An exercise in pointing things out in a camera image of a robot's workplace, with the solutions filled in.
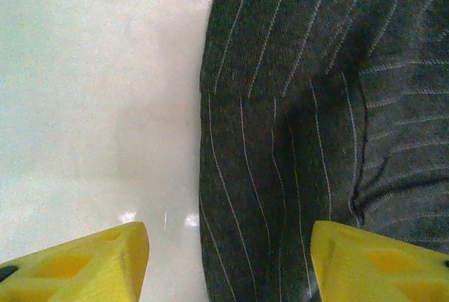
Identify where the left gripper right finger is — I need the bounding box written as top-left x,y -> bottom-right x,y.
311,220 -> 449,302

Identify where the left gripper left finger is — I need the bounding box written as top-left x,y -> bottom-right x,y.
0,221 -> 150,302

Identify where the black pinstriped long sleeve shirt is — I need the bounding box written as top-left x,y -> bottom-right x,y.
198,0 -> 449,302

